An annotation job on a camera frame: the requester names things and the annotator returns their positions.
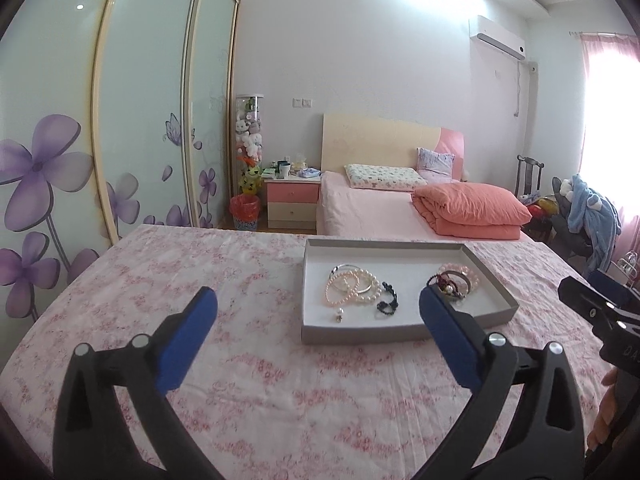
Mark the small purple pillow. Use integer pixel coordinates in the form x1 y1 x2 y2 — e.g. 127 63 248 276
416 147 456 179

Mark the dark wooden chair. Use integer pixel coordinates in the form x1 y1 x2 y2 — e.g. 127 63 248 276
516 155 545 201

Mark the dark hair tie with pearls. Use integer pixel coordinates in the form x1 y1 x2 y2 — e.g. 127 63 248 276
426 271 468 301

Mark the bin with red bag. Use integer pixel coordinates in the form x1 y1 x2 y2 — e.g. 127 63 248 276
230 195 261 232

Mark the pink curtain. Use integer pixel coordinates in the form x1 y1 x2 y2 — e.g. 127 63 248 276
580 32 640 271

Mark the thin silver bangle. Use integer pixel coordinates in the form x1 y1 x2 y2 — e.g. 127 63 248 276
328 263 379 297

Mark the white air conditioner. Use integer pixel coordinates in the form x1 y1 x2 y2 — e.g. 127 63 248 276
469 15 527 61

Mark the white metal rack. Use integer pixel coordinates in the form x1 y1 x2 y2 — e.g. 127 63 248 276
612 252 640 281

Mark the colourful toy pile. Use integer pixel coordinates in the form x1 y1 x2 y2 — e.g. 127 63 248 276
520 195 558 221

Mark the printed cream pillow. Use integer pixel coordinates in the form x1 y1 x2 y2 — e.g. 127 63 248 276
344 163 423 191

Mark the person's right hand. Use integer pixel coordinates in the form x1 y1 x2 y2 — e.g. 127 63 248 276
587 367 622 453

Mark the pink floral bedsheet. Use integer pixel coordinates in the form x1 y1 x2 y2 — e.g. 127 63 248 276
0 224 640 480

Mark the folded orange duvet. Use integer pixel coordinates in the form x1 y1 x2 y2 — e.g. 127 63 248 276
411 181 532 240

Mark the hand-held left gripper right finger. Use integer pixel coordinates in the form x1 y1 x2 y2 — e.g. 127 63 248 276
402 285 586 480

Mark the blue plush robe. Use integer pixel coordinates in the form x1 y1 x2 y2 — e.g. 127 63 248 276
565 175 622 271

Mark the clear tube of plush toys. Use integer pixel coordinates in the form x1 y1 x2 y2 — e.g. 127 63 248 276
235 93 265 196

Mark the beige and pink headboard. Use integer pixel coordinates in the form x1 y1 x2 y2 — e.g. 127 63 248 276
321 113 466 181

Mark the pink bead bracelet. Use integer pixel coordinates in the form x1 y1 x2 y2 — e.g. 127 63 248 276
439 262 482 293

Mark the white pearl bracelet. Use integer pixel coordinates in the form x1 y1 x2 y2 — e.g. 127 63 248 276
345 270 380 303

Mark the grey cardboard tray box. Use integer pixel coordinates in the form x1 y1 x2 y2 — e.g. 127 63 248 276
301 238 519 346

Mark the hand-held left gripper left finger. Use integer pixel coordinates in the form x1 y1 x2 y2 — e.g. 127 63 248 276
52 286 218 480

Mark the black bead bracelet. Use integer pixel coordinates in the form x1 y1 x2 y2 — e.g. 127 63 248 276
375 281 399 317

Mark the pink pearl bracelet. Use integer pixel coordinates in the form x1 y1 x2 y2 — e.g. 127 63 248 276
325 272 358 307

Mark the flower print sliding wardrobe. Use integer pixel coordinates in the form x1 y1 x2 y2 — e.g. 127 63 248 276
0 0 241 321

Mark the wide silver cuff bangle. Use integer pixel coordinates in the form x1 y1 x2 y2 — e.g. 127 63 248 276
439 269 472 297

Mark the grey chair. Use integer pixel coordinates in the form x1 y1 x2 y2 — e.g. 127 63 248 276
550 176 601 261

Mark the pink and beige nightstand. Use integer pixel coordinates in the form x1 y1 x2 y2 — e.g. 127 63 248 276
264 177 321 233

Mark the pink bed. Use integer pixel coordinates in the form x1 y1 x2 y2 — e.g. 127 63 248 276
316 170 536 243

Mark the yellow green plush toy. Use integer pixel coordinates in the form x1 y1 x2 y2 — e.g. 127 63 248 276
239 167 263 196

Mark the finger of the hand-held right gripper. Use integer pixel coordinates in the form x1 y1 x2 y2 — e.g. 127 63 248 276
587 269 640 305
557 276 640 346

